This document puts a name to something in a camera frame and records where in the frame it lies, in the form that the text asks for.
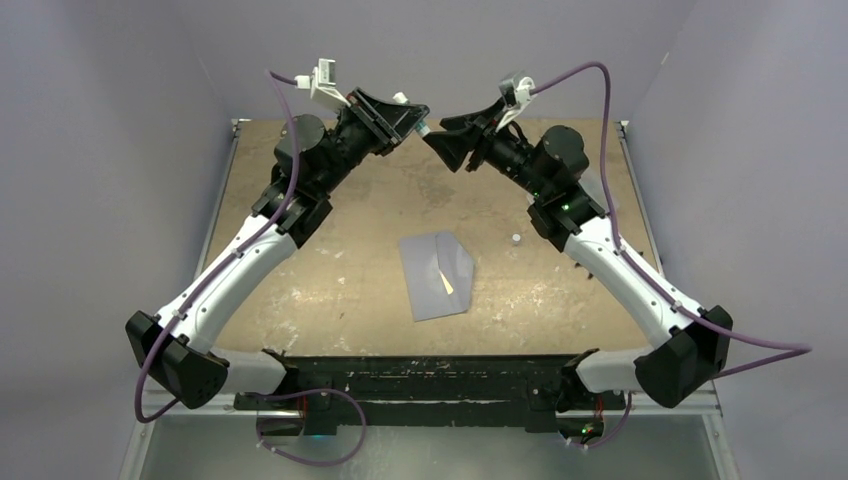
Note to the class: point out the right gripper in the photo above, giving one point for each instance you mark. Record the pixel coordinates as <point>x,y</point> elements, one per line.
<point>461,133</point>

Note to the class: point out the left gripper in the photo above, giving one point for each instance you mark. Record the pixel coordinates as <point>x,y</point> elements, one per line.
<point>388,124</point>

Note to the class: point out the white green glue stick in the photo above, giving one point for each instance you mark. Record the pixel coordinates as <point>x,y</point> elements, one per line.
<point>421,128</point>

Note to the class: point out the grey envelope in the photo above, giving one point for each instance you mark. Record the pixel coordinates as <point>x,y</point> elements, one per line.
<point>423,256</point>

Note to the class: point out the cream letter paper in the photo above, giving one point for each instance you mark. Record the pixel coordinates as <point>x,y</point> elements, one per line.
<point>446,283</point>

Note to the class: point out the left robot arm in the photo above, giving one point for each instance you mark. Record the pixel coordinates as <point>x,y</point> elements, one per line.
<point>174,346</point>

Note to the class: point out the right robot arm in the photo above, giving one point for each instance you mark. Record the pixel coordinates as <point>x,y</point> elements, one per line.
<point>688,345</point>

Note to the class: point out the black pliers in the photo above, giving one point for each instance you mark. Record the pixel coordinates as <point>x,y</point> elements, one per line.
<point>590,274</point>

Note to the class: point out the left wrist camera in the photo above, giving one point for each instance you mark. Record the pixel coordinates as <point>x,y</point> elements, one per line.
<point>322,86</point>

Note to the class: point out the black base frame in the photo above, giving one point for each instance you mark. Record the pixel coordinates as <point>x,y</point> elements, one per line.
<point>538,393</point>

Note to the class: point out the aluminium rail frame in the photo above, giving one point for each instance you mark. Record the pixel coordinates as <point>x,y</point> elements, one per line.
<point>688,343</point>

